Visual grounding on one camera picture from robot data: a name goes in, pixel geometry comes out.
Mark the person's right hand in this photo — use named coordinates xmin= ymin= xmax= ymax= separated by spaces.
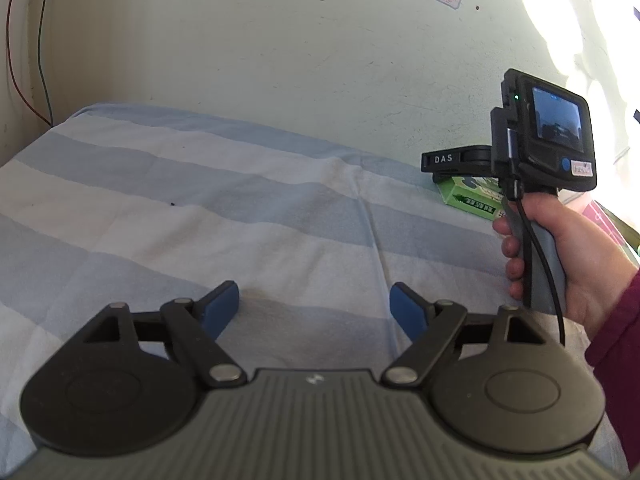
xmin=491 ymin=191 xmax=640 ymax=342

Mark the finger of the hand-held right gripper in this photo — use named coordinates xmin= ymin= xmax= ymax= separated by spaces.
xmin=421 ymin=145 xmax=494 ymax=184

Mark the red wire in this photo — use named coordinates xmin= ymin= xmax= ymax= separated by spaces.
xmin=5 ymin=0 xmax=53 ymax=127

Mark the person's right forearm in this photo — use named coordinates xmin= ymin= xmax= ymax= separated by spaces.
xmin=584 ymin=267 xmax=640 ymax=477

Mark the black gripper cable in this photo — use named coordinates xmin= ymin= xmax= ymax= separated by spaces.
xmin=507 ymin=180 xmax=567 ymax=347

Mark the blue striped bed sheet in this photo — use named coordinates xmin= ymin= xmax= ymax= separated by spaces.
xmin=0 ymin=102 xmax=632 ymax=477

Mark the pink box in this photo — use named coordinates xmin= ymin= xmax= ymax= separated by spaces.
xmin=570 ymin=194 xmax=640 ymax=261

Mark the green box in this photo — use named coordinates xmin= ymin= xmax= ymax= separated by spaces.
xmin=436 ymin=176 xmax=507 ymax=222

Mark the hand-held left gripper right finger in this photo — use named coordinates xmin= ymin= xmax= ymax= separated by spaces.
xmin=382 ymin=281 xmax=547 ymax=389

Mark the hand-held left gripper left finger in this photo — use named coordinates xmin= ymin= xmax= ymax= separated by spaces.
xmin=82 ymin=280 xmax=247 ymax=389

